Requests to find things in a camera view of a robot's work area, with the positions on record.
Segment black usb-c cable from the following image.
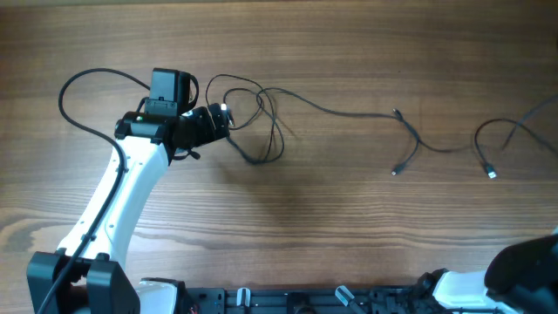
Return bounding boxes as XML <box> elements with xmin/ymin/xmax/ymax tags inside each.
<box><xmin>256</xmin><ymin>86</ymin><xmax>472</xmax><ymax>177</ymax></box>

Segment thick black usb cable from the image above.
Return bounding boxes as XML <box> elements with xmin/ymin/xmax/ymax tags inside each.
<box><xmin>473</xmin><ymin>94</ymin><xmax>558</xmax><ymax>180</ymax></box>

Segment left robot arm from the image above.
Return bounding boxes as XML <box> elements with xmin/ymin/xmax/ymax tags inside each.
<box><xmin>27</xmin><ymin>68</ymin><xmax>234</xmax><ymax>313</ymax></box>

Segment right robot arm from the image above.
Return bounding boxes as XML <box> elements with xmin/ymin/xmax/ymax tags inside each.
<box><xmin>415</xmin><ymin>233</ymin><xmax>557</xmax><ymax>314</ymax></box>

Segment left camera cable black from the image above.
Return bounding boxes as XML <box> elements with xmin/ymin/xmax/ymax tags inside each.
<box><xmin>45</xmin><ymin>68</ymin><xmax>147</xmax><ymax>218</ymax></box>

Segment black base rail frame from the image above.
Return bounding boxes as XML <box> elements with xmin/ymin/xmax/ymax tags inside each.
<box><xmin>177</xmin><ymin>286</ymin><xmax>443</xmax><ymax>314</ymax></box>

